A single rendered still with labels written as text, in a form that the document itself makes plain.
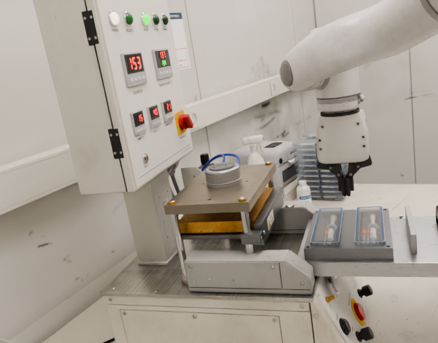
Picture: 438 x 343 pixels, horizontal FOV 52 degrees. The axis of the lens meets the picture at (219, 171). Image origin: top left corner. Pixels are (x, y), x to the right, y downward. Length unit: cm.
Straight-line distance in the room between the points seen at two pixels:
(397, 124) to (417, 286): 217
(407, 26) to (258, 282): 51
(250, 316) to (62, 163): 64
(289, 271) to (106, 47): 53
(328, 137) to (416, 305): 49
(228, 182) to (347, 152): 25
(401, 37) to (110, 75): 50
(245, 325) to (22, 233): 61
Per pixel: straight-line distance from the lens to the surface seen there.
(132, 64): 94
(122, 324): 107
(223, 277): 91
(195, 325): 99
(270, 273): 88
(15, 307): 127
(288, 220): 113
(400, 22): 73
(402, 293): 124
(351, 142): 91
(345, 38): 77
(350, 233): 97
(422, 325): 113
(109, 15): 91
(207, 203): 89
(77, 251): 137
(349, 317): 103
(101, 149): 92
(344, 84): 88
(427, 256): 93
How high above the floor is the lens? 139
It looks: 15 degrees down
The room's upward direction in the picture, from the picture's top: 9 degrees counter-clockwise
